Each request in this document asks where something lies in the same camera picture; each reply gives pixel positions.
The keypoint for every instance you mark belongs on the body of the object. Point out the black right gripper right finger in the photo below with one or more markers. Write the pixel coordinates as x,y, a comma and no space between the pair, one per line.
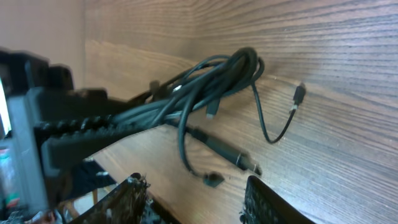
262,205

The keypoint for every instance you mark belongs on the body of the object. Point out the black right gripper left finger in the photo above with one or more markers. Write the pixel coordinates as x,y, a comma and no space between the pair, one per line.
123,205

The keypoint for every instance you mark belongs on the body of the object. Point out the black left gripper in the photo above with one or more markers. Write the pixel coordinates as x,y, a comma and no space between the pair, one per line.
60,113

